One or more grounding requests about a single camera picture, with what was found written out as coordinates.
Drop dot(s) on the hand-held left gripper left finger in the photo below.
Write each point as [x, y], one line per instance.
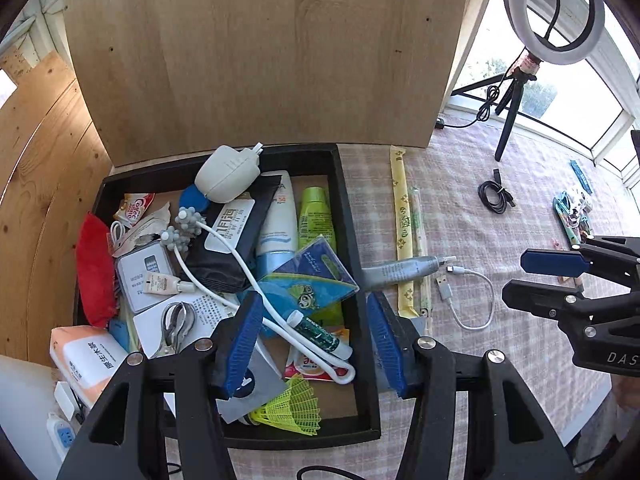
[240, 345]

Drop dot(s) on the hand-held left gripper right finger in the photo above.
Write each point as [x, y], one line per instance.
[385, 345]

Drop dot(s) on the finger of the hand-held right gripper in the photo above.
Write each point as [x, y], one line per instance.
[550, 262]
[540, 297]

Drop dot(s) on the black tray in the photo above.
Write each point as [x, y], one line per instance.
[320, 437]

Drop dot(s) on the grey sachet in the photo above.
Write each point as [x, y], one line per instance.
[260, 380]

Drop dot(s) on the grey foil packet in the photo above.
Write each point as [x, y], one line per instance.
[422, 320]

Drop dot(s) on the white printed paper sheet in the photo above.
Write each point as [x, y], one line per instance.
[207, 310]

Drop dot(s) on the colourful patterned case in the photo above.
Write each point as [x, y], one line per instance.
[572, 215]

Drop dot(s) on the dark green lip balm stick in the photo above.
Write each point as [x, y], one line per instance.
[320, 335]

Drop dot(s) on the red white creamer sachet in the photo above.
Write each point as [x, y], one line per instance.
[135, 207]
[307, 365]

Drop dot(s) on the grey tube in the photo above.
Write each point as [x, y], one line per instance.
[400, 271]

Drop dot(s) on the black packet with white label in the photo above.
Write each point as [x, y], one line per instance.
[215, 272]

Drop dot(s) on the yellow green shuttlecock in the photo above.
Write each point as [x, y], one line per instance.
[295, 405]

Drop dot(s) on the blue wipe packet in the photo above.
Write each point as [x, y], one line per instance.
[580, 176]

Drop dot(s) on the blue set square packet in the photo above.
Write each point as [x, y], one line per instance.
[310, 285]

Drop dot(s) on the small cream tube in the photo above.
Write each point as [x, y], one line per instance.
[160, 284]

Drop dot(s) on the long green paper sleeve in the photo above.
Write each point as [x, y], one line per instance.
[419, 240]

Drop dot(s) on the long yellow wrapper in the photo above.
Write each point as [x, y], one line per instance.
[402, 220]

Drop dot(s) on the pink checked tablecloth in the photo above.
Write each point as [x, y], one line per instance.
[450, 185]

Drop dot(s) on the white sunscreen tube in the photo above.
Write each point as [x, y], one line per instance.
[277, 220]

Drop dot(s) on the black tripod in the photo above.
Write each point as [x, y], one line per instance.
[506, 130]

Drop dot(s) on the green tube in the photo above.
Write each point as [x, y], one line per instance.
[316, 215]

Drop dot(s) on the crumpled torn paper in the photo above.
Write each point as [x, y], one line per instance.
[150, 227]

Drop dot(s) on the blue round tape measure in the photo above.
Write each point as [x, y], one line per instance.
[192, 199]

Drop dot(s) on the orange white tissue pack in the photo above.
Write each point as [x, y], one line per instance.
[85, 360]

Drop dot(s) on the red cloth pouch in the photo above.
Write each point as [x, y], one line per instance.
[95, 270]

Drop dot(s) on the white rounded plastic device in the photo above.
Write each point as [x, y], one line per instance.
[227, 167]

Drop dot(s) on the white adapter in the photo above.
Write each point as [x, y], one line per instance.
[64, 395]

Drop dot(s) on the white power strip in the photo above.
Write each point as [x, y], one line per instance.
[62, 435]

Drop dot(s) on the white box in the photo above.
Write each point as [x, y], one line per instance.
[25, 410]

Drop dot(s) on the pine plank panel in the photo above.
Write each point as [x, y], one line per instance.
[40, 185]

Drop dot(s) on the light plywood board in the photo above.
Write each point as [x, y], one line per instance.
[250, 50]

